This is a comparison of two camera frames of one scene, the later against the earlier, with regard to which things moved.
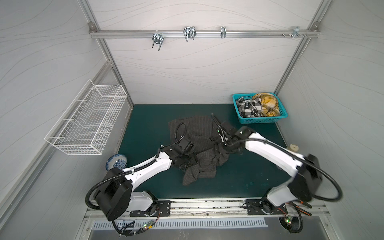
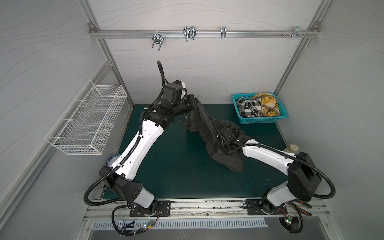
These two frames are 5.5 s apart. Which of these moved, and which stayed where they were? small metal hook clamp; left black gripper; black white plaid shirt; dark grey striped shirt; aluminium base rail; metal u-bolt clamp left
Moved: left black gripper; dark grey striped shirt
Stayed: small metal hook clamp; aluminium base rail; black white plaid shirt; metal u-bolt clamp left
